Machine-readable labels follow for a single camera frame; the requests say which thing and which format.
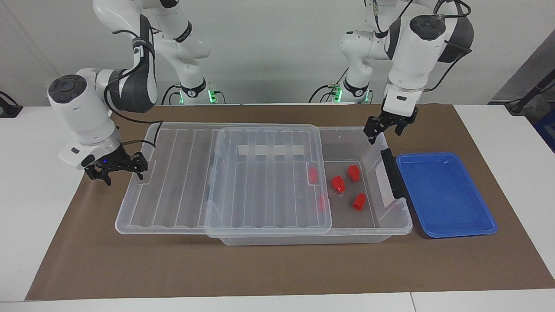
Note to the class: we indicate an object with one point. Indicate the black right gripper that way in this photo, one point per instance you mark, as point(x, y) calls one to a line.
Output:
point(117, 162)

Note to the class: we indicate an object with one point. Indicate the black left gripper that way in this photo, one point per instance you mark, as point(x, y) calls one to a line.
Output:
point(392, 119)

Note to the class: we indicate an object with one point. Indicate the clear plastic box lid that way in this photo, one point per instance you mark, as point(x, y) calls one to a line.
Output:
point(173, 182)

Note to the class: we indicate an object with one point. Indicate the red block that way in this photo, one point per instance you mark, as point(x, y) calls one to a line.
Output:
point(312, 175)
point(353, 172)
point(322, 203)
point(359, 202)
point(338, 183)

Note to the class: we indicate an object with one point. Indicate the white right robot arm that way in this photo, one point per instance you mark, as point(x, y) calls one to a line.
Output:
point(80, 117)

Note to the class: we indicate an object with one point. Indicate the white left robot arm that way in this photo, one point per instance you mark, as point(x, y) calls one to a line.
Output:
point(409, 56)

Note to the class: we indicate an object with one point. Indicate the blue plastic tray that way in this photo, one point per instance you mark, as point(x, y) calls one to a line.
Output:
point(446, 195)

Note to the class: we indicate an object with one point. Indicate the clear plastic storage box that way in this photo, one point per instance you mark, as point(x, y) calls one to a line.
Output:
point(368, 221)

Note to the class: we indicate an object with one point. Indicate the brown table mat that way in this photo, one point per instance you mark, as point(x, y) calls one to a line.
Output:
point(130, 260)

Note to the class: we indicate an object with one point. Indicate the black clamp base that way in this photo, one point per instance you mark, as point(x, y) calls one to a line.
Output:
point(9, 109)

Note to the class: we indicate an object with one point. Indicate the black stand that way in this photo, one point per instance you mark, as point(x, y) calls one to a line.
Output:
point(531, 93)

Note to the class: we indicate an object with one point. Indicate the blue crate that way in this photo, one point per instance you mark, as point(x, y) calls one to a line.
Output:
point(547, 130)

